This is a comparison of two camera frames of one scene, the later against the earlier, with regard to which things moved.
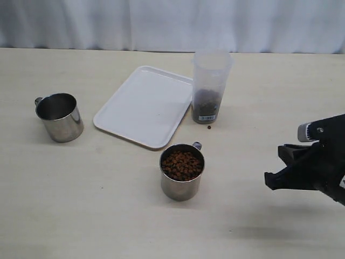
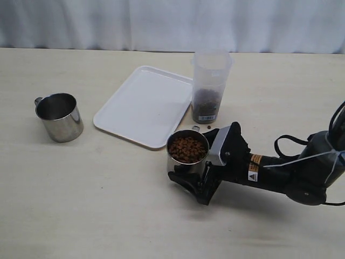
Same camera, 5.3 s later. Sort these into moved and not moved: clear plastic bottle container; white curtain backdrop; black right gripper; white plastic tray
Moved: black right gripper
Not moved: white curtain backdrop; white plastic tray; clear plastic bottle container
